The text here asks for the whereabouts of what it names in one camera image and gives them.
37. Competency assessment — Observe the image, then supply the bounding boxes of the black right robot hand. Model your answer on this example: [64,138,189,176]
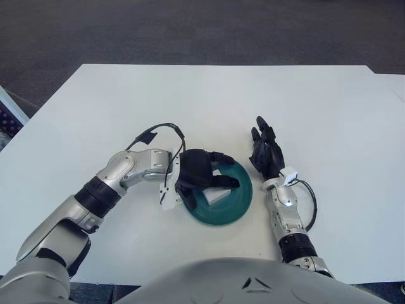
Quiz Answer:
[248,116,285,181]

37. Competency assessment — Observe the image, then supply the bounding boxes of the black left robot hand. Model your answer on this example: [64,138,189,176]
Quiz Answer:
[175,148,240,210]

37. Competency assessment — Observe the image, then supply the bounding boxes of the white cube charger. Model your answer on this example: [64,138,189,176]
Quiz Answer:
[202,169,232,205]

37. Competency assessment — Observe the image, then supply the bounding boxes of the teal round plate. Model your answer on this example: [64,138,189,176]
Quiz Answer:
[183,158,254,226]

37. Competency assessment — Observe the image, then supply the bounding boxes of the white right wrist connector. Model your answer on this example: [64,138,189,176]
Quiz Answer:
[280,167,298,185]

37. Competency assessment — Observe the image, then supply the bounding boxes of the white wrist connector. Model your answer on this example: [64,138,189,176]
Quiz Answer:
[158,148,183,212]
[280,167,298,185]

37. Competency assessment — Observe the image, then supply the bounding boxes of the white left wrist connector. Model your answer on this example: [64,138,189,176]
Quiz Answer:
[158,148,183,212]

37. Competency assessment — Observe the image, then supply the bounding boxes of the grey robot torso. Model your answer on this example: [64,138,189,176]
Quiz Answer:
[115,256,392,304]

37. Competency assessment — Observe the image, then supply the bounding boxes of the dark patterned mat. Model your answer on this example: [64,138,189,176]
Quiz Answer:
[0,101,23,149]

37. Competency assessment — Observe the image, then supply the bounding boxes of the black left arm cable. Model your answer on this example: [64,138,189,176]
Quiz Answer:
[126,122,187,198]

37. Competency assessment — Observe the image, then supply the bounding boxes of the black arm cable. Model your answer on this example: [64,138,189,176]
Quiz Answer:
[126,122,187,198]
[296,179,317,229]

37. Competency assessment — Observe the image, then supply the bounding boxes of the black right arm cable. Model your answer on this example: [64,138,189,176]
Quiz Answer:
[296,179,317,229]

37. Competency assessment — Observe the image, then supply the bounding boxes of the white frame board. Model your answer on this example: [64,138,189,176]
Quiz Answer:
[0,85,29,124]

